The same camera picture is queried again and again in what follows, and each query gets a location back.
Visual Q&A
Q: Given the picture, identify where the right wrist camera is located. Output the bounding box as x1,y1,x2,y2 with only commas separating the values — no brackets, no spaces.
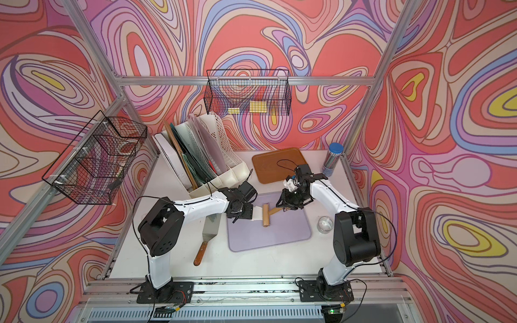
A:
283,176,298,192

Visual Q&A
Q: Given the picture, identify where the brown wooden board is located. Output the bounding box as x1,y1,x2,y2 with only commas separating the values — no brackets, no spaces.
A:
163,122,198,190

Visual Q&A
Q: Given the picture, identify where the white dough piece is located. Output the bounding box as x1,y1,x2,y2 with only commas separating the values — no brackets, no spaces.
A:
252,206,263,222

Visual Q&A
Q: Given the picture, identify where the blue lid clear canister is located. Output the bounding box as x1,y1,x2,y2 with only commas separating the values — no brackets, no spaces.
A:
322,143,344,177

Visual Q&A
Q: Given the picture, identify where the wooden dough roller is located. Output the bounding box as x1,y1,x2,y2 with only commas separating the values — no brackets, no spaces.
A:
262,203,283,227

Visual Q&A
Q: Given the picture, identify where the black wire basket back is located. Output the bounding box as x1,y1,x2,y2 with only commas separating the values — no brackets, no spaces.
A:
203,68,292,117

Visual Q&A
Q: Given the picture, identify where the white thick cutting board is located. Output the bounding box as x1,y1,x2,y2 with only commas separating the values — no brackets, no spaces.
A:
153,133,192,191

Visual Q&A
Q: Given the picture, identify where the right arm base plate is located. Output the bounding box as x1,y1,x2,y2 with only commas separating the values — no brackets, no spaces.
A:
294,277,355,304

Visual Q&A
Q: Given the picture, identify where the black wire basket left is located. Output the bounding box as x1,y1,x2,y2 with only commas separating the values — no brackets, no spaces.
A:
42,111,148,205

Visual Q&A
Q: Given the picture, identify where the metal scraper wooden handle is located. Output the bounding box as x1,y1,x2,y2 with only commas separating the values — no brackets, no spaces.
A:
193,213,222,266

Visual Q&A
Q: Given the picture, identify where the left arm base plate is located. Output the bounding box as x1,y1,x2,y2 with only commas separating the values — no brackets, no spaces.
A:
137,281,195,304

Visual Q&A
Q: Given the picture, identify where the purple cutting board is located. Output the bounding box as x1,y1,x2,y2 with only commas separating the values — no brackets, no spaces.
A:
227,209,312,252

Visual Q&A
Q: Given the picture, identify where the black wire basket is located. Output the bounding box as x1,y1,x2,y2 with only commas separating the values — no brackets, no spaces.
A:
42,111,148,205
203,68,292,117

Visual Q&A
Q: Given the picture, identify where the dark green cutting board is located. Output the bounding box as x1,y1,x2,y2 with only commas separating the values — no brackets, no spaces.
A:
170,122,217,184

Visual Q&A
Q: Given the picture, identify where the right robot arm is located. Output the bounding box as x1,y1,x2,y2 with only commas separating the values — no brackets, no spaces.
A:
276,164,381,286

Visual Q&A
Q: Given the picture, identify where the brown wooden tray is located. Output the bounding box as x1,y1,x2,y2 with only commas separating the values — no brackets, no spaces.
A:
252,148,307,184

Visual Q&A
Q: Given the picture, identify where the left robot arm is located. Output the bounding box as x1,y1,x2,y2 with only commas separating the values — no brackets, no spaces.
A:
137,181,258,291

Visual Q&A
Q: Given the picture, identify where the white board rack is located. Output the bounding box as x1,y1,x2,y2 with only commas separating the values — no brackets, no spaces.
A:
153,112,252,199

